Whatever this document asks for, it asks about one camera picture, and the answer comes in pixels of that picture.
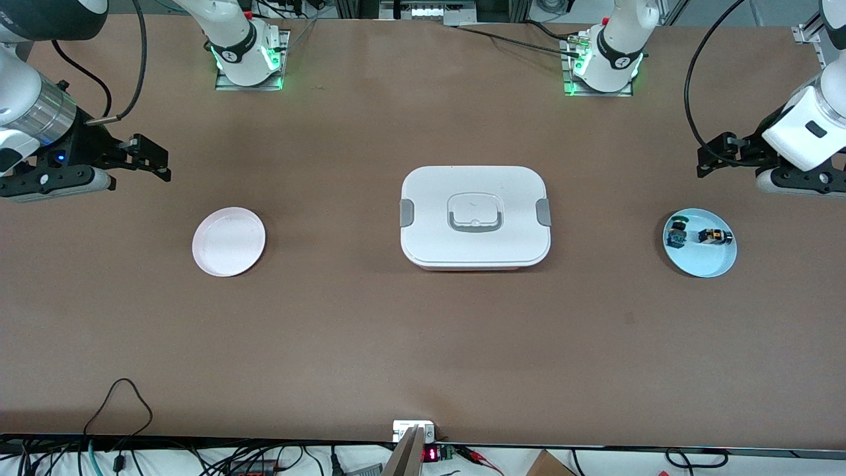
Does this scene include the black cable with metal plug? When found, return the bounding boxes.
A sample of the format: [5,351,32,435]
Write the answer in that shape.
[86,0,147,126]

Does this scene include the brown cardboard piece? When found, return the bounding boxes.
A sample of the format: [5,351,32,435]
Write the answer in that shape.
[525,450,576,476]

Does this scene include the black table edge rail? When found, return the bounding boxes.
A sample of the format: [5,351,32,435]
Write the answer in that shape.
[0,433,846,458]

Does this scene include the pink round plate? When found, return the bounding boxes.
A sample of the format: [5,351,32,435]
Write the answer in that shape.
[192,207,266,277]

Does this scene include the light blue round plate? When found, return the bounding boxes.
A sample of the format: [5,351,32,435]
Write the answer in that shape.
[662,208,738,278]

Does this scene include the short black base cable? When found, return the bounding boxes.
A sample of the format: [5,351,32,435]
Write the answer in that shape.
[525,20,579,42]

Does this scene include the aluminium rack frame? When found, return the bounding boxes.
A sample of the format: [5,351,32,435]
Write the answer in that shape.
[336,0,533,27]

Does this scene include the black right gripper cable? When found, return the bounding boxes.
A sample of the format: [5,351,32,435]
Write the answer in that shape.
[52,38,113,118]

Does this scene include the thin black looped cable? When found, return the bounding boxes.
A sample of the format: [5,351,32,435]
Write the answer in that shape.
[83,378,154,437]

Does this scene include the black coiled floor cable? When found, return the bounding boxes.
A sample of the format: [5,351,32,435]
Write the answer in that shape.
[664,448,729,470]

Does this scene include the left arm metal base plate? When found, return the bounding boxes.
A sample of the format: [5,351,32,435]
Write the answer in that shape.
[562,36,635,98]

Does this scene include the aluminium extrusion cell frame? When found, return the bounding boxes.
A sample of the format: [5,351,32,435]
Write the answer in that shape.
[792,25,830,67]

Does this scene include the red wire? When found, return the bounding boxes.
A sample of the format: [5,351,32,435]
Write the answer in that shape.
[459,446,504,475]

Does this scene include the white lunch box grey latches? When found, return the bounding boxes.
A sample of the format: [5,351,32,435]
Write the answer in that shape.
[399,165,552,272]

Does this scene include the thin grey cable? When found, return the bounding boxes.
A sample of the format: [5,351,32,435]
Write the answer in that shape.
[281,19,319,54]

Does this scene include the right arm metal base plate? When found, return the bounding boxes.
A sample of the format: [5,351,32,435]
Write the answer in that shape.
[214,30,290,91]

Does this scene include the white rack device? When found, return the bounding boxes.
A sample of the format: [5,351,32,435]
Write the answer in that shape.
[380,0,478,24]

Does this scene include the long black base cable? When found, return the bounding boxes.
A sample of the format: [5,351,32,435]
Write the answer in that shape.
[446,25,582,57]

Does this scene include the silver camera mount bracket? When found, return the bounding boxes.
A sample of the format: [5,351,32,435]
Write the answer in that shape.
[383,420,437,476]

